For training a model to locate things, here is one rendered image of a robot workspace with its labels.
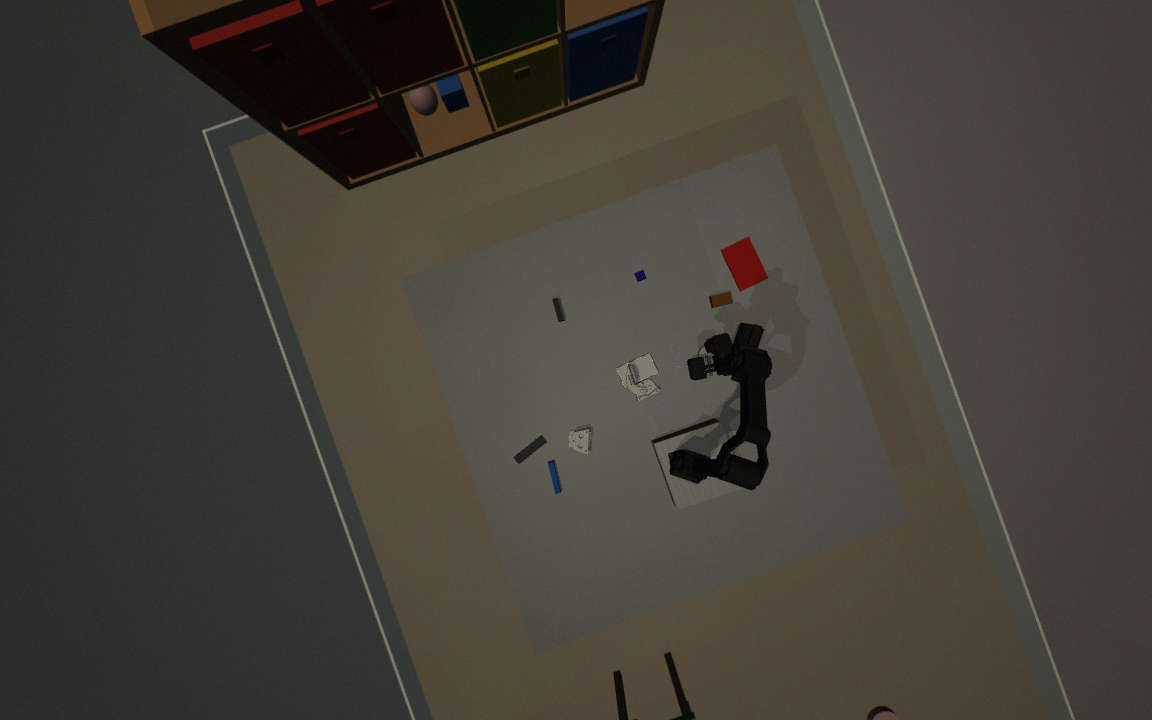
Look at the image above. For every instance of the red flat rectangular plate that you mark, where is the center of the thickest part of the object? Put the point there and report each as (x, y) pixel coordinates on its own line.
(744, 264)

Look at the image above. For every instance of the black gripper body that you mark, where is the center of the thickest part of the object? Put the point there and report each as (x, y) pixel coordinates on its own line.
(697, 367)

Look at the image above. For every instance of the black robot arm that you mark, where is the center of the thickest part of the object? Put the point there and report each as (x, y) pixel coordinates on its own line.
(750, 366)

